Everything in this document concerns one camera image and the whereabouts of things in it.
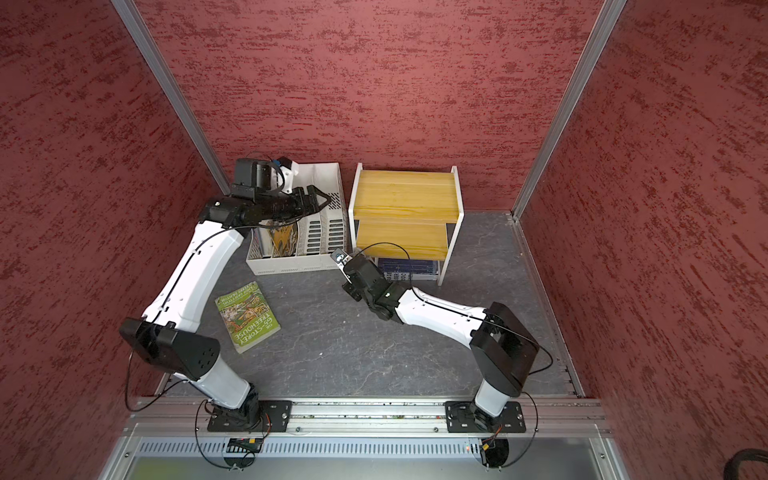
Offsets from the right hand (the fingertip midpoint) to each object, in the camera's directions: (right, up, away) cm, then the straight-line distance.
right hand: (357, 272), depth 85 cm
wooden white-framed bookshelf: (+14, +15, -10) cm, 23 cm away
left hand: (-8, +18, -10) cm, 22 cm away
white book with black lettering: (+15, -3, +14) cm, 20 cm away
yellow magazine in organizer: (-26, +10, +12) cm, 31 cm away
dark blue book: (+19, +1, +12) cm, 22 cm away
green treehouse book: (-34, -14, +5) cm, 37 cm away
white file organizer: (-23, +7, +25) cm, 34 cm away
